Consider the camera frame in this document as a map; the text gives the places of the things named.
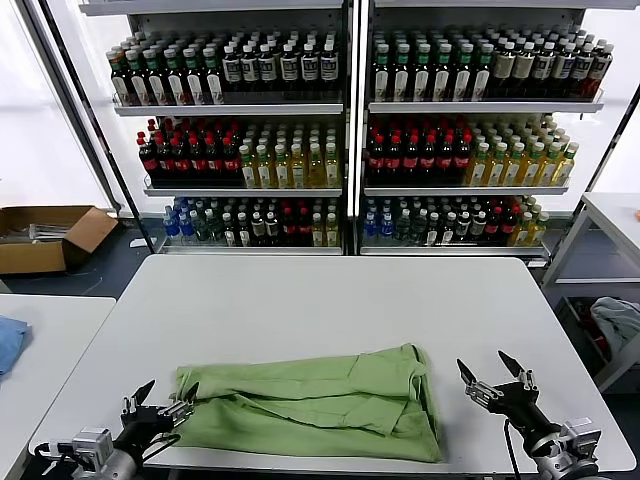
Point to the red cloth item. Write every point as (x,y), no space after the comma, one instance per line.
(602,344)

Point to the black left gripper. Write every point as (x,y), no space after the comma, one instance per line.
(142,425)

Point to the white paper scrap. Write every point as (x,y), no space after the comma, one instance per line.
(137,243)

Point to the grey metal shelf unit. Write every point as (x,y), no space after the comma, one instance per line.
(475,106)
(225,109)

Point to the green-cap tea bottle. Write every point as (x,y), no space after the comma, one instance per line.
(402,75)
(443,75)
(422,75)
(463,75)
(215,82)
(382,75)
(176,82)
(121,82)
(140,82)
(157,82)
(483,75)
(195,82)

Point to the yellow tea bottle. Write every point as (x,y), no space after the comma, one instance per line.
(496,170)
(331,170)
(282,170)
(531,170)
(513,170)
(565,167)
(479,170)
(315,170)
(524,229)
(248,170)
(298,170)
(317,232)
(539,227)
(332,232)
(548,170)
(265,170)

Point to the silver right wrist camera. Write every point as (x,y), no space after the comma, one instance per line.
(580,437)

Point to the red-cap cola bottle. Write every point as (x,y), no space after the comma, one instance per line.
(231,160)
(290,227)
(394,160)
(197,160)
(445,160)
(494,224)
(214,160)
(305,227)
(428,160)
(463,160)
(165,160)
(510,224)
(377,160)
(411,160)
(181,160)
(148,160)

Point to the black slanted frame post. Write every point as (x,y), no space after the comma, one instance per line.
(622,127)
(108,150)

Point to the metal parts bundle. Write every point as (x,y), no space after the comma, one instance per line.
(45,231)

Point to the brown cardboard box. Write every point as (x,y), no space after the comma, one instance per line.
(30,257)

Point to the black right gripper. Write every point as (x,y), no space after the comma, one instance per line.
(520,407)

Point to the pale grey crumpled cloth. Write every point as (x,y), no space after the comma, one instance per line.
(617,320)

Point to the grey slanted frame post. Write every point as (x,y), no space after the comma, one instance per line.
(68,100)

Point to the dark bottle white-blue label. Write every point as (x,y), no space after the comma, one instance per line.
(231,67)
(601,67)
(289,67)
(249,67)
(328,67)
(267,67)
(564,67)
(309,67)
(544,67)
(582,67)

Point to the dark bottle beige label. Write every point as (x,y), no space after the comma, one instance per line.
(504,67)
(524,67)

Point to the green polo shirt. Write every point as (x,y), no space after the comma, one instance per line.
(300,400)

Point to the blue drink bottle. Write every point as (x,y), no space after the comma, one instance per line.
(171,225)
(387,225)
(371,225)
(185,226)

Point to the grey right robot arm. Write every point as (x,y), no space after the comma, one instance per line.
(555,457)

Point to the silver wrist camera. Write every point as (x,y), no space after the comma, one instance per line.
(92,442)
(580,437)

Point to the clear green water bottle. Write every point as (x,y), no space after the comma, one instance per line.
(403,226)
(420,226)
(201,227)

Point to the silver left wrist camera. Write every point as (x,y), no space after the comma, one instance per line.
(92,442)

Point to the white grey-framed side table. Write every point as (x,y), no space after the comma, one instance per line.
(615,215)

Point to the blue folded cloth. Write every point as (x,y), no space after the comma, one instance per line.
(10,345)

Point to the small dark white-cap bottle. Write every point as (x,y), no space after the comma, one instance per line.
(272,229)
(479,227)
(434,230)
(464,227)
(258,229)
(228,231)
(243,231)
(448,230)

